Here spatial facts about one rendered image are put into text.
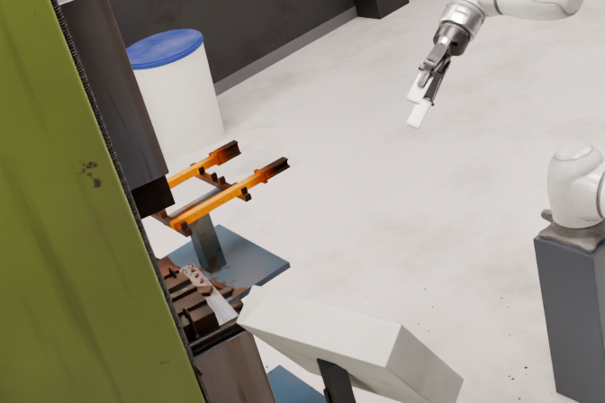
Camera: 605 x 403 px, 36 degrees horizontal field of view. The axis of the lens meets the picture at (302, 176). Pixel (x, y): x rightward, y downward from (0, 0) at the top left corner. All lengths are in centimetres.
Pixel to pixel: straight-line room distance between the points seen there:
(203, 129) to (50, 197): 372
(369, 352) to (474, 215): 252
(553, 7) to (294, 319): 83
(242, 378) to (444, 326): 141
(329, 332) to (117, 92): 61
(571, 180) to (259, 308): 116
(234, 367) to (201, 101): 315
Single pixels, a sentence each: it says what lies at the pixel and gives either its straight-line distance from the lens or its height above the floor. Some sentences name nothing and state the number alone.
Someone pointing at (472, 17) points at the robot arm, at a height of 145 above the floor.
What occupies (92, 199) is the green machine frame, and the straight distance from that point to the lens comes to 161.
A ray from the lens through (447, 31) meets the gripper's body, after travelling 207.
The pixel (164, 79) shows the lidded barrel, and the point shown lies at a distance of 511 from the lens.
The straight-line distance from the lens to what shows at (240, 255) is 293.
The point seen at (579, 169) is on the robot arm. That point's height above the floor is 84.
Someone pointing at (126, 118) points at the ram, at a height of 151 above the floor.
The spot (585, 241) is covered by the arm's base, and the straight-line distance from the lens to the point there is 275.
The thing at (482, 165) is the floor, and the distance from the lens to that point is 445.
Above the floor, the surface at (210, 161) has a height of 94.
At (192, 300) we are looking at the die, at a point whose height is 99.
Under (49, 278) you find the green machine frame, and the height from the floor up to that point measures 141.
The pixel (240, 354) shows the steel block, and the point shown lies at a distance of 221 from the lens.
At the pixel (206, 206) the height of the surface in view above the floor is 94.
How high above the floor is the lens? 218
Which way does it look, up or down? 28 degrees down
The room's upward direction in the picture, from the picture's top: 16 degrees counter-clockwise
